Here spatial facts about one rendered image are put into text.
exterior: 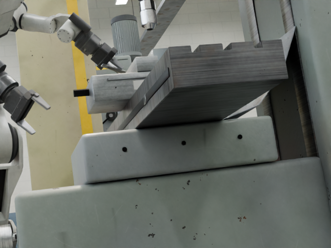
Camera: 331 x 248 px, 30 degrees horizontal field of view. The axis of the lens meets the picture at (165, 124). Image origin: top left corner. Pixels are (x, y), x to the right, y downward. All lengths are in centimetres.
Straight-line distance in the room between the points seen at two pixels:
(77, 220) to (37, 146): 194
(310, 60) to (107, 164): 60
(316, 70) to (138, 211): 59
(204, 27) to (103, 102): 1032
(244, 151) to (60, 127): 197
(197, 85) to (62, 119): 232
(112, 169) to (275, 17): 70
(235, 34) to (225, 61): 1081
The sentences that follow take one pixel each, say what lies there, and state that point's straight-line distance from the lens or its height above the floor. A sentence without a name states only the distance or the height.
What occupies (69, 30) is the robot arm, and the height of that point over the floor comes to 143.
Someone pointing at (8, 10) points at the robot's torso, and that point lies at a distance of 225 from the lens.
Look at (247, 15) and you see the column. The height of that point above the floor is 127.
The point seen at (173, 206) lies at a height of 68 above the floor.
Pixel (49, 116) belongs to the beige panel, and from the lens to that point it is 342.
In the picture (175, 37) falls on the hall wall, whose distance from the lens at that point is 1160.
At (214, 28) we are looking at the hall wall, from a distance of 1188.
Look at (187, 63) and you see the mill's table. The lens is 115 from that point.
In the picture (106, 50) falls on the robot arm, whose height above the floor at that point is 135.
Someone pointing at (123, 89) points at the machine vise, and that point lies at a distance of 156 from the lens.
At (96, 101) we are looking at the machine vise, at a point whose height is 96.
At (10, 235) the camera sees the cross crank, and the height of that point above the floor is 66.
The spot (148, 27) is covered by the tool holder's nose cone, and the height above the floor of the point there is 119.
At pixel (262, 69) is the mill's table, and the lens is 120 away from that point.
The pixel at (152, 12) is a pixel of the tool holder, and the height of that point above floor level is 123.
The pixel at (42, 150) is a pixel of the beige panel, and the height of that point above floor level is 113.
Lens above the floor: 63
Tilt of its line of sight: 9 degrees up
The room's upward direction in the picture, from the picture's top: 8 degrees counter-clockwise
